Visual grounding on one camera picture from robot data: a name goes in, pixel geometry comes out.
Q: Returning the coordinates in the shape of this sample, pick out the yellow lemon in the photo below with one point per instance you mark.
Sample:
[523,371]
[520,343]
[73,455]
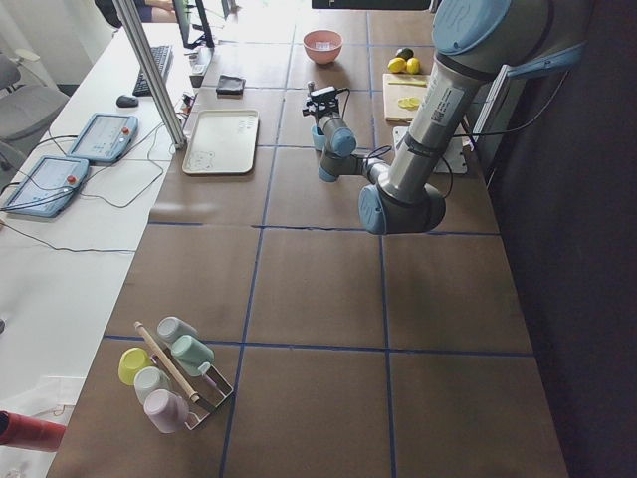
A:
[396,65]
[412,66]

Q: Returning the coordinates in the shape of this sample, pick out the teach pendant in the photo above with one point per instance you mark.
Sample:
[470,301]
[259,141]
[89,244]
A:
[105,138]
[49,187]

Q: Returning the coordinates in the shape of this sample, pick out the yellow knife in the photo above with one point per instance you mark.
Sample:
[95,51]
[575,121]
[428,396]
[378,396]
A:
[420,84]

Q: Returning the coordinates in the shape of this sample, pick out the light blue cup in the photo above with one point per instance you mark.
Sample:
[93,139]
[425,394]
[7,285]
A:
[318,138]

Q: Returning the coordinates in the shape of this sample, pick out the purple cup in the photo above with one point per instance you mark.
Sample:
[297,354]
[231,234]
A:
[166,410]

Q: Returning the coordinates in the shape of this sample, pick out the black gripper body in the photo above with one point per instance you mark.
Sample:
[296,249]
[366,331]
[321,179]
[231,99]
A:
[318,108]

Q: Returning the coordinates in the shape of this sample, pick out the white cup rack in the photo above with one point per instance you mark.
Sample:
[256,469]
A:
[212,386]

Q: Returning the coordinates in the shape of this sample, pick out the white cup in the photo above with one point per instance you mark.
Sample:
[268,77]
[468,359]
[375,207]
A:
[148,380]

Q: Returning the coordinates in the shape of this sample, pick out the wooden cutting board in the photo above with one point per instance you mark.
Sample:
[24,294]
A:
[402,95]

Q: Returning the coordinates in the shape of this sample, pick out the aluminium frame post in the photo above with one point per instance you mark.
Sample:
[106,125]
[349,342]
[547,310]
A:
[127,14]

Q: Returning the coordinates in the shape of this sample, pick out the near teach pendant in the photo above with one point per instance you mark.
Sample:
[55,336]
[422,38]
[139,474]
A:
[49,187]

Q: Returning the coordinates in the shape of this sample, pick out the red bottle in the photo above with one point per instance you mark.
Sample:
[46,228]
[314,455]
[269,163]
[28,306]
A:
[25,432]

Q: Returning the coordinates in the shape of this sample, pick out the green lime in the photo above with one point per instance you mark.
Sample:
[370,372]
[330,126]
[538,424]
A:
[404,53]

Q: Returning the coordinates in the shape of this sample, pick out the white pillar with base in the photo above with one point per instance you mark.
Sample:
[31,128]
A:
[453,159]

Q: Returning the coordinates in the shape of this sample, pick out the grey cup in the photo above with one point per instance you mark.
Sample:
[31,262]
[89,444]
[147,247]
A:
[171,328]

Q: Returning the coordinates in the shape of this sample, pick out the pink bowl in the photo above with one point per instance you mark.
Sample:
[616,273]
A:
[322,58]

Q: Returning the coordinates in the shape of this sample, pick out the yellow cup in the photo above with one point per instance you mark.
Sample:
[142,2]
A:
[131,362]

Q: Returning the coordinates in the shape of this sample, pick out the pile of ice cubes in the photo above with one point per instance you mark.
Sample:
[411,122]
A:
[323,46]

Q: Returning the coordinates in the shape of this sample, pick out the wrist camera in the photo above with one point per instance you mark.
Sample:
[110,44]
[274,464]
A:
[324,95]

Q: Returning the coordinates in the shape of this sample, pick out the cream bear tray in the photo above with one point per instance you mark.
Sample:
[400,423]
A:
[223,142]

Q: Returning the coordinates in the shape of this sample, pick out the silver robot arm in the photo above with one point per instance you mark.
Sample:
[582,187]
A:
[472,40]

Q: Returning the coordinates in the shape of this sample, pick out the lemon slices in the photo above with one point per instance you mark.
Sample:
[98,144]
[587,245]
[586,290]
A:
[409,103]

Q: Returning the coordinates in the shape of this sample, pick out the wooden rack handle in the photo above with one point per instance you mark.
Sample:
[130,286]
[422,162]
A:
[189,391]

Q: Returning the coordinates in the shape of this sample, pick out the far teach pendant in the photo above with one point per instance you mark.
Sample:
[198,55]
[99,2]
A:
[105,138]

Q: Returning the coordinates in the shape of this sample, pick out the black computer mouse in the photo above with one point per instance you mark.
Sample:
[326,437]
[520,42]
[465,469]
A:
[126,102]

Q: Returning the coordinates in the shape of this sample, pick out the green cup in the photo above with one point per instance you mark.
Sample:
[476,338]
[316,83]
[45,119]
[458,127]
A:
[191,354]

